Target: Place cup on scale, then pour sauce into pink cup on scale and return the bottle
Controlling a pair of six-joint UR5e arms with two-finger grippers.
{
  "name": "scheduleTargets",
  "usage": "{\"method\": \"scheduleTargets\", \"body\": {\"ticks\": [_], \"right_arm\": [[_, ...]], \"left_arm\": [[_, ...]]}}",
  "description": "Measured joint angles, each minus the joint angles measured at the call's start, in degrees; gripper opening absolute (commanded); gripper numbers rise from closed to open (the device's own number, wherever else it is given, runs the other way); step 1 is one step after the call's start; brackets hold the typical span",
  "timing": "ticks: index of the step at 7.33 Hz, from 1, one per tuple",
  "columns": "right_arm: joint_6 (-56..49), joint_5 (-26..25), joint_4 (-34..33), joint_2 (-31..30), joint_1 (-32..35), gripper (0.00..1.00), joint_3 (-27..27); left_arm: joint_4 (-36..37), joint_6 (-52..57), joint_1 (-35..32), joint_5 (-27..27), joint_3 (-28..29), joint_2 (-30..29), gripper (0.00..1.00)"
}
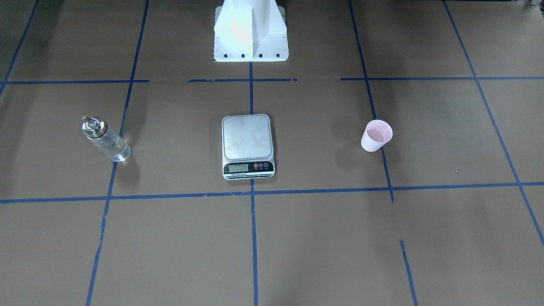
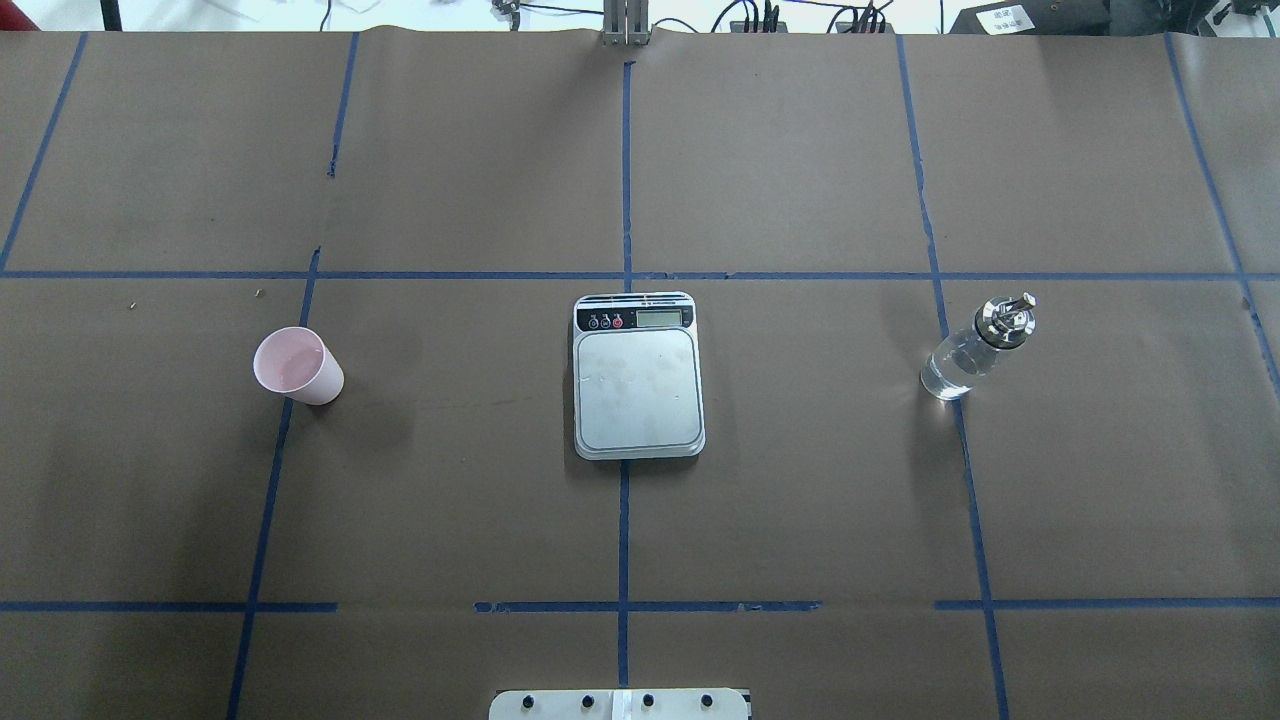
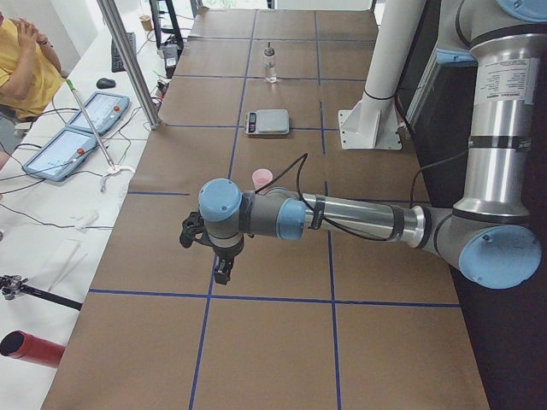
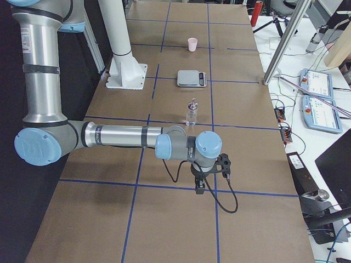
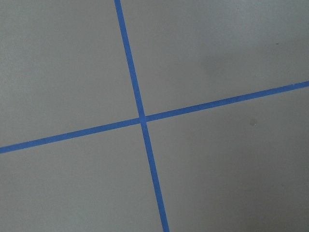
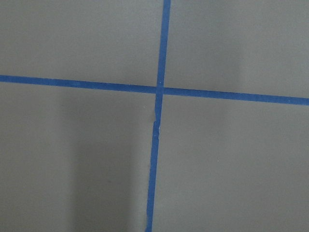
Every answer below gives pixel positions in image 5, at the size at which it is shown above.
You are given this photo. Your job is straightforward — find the blue tape grid lines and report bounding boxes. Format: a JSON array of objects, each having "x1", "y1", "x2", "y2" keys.
[{"x1": 0, "y1": 0, "x2": 309, "y2": 232}]

